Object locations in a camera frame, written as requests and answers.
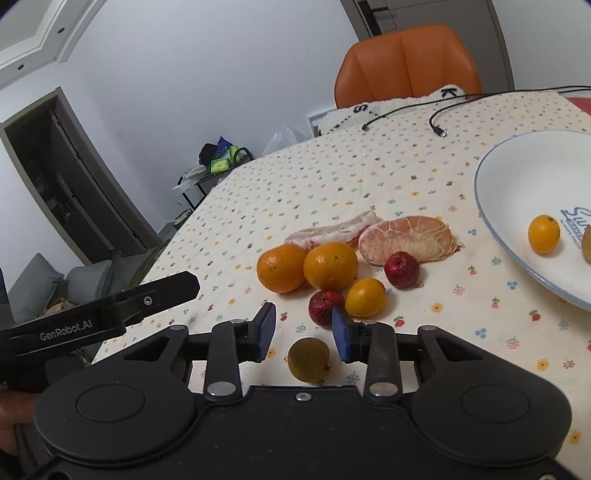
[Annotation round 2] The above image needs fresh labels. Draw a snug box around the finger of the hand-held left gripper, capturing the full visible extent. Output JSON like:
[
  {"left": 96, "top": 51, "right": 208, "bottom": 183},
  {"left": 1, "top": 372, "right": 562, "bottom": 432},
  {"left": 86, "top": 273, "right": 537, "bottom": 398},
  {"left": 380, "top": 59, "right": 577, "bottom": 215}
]
[{"left": 109, "top": 271, "right": 201, "bottom": 325}]

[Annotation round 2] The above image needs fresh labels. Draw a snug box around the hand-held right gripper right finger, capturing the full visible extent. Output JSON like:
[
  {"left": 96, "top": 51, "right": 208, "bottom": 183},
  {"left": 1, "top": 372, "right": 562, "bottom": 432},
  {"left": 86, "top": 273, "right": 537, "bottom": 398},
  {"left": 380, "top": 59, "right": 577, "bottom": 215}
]
[{"left": 331, "top": 305, "right": 489, "bottom": 400}]

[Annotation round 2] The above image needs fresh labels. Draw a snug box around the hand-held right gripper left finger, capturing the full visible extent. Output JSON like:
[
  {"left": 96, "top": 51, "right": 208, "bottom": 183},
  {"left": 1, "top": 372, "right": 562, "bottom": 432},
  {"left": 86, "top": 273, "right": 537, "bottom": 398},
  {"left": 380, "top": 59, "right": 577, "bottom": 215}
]
[{"left": 122, "top": 302, "right": 278, "bottom": 401}]

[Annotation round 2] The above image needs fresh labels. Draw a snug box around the red hawthorn fruit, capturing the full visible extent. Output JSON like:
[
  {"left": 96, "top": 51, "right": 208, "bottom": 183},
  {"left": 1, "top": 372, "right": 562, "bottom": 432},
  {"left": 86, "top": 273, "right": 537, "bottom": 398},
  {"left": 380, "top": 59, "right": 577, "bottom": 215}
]
[
  {"left": 308, "top": 290, "right": 346, "bottom": 328},
  {"left": 384, "top": 251, "right": 420, "bottom": 288}
]

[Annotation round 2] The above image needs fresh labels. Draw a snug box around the small orange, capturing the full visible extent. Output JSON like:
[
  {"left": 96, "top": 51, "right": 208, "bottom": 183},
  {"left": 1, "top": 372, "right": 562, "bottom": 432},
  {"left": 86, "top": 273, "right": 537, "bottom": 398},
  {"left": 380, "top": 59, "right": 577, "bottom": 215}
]
[{"left": 345, "top": 278, "right": 387, "bottom": 318}]

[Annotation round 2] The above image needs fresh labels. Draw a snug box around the large orange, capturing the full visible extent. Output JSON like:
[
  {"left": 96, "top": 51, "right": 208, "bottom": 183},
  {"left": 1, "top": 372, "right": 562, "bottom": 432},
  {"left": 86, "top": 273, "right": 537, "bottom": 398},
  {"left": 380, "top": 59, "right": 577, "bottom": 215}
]
[
  {"left": 257, "top": 244, "right": 308, "bottom": 295},
  {"left": 303, "top": 242, "right": 359, "bottom": 291}
]

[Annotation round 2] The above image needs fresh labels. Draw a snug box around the narrow peeled pomelo segment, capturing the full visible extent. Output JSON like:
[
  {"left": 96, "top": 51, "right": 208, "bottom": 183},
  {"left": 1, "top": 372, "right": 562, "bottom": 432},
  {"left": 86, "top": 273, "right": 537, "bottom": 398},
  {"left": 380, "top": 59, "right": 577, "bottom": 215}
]
[{"left": 284, "top": 210, "right": 384, "bottom": 250}]

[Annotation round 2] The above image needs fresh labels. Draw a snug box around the wide peeled pomelo segment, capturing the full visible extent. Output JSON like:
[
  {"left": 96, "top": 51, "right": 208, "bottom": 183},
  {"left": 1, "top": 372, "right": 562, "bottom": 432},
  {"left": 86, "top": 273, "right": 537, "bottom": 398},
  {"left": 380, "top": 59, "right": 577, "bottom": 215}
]
[{"left": 358, "top": 215, "right": 462, "bottom": 266}]

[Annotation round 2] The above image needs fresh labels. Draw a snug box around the white plate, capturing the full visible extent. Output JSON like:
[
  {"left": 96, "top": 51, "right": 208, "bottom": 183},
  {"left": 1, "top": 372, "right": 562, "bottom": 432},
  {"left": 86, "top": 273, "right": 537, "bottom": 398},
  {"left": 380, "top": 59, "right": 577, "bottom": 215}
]
[{"left": 474, "top": 130, "right": 591, "bottom": 311}]

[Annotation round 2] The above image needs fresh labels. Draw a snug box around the person's left hand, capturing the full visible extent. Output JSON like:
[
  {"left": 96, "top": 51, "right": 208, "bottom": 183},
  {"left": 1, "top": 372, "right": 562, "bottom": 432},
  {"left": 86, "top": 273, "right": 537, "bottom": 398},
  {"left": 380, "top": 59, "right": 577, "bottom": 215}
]
[{"left": 0, "top": 392, "right": 41, "bottom": 456}]

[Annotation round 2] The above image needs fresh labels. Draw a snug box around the grey sofa cushion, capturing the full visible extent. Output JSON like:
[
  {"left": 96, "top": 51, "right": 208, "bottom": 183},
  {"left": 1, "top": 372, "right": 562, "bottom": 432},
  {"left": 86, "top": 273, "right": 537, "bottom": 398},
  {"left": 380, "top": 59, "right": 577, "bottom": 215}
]
[
  {"left": 67, "top": 261, "right": 114, "bottom": 303},
  {"left": 9, "top": 254, "right": 68, "bottom": 324}
]

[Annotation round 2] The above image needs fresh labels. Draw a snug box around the metal side rack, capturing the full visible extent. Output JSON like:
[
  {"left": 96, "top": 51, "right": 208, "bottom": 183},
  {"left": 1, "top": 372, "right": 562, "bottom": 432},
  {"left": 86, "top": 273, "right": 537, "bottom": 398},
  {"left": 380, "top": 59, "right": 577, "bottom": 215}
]
[{"left": 173, "top": 136, "right": 254, "bottom": 208}]

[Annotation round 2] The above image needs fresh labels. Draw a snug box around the dark wardrobe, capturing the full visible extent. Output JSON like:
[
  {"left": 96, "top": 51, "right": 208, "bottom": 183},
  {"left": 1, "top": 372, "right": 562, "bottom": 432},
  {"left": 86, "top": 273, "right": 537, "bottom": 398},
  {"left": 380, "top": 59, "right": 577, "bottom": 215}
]
[{"left": 0, "top": 88, "right": 160, "bottom": 266}]

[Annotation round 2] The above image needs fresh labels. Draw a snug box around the green packet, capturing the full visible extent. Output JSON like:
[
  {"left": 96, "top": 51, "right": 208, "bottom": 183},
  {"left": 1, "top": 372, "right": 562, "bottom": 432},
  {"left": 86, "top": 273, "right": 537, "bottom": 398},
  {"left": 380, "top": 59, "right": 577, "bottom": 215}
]
[{"left": 210, "top": 145, "right": 241, "bottom": 174}]

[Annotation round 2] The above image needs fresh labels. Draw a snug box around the white plastic bag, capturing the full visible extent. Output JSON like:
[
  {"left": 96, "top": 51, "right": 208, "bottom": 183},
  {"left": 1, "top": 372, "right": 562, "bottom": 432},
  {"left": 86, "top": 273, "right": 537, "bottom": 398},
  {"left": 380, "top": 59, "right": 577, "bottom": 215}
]
[{"left": 262, "top": 124, "right": 305, "bottom": 158}]

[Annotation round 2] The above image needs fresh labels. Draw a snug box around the small kumquat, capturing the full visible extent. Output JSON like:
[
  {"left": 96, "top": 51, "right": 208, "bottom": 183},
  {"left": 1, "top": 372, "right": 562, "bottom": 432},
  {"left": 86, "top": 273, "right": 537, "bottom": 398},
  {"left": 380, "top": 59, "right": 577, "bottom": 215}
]
[{"left": 528, "top": 215, "right": 561, "bottom": 254}]

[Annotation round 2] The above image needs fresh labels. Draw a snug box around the orange chair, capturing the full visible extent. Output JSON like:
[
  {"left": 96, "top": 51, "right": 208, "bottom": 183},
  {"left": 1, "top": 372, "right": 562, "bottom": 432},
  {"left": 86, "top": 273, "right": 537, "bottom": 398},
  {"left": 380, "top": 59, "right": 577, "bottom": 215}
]
[{"left": 335, "top": 25, "right": 482, "bottom": 109}]

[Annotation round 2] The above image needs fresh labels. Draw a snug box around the black cable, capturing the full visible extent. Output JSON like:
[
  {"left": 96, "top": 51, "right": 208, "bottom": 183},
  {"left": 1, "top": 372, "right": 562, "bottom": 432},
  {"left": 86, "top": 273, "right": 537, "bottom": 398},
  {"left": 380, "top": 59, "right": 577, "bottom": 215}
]
[
  {"left": 361, "top": 85, "right": 591, "bottom": 130},
  {"left": 429, "top": 88, "right": 591, "bottom": 138}
]

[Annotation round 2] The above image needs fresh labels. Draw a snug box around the black door handle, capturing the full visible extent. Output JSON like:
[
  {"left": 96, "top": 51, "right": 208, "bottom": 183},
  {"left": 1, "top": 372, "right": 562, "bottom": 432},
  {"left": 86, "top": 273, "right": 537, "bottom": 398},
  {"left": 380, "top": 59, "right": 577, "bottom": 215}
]
[{"left": 358, "top": 0, "right": 384, "bottom": 35}]

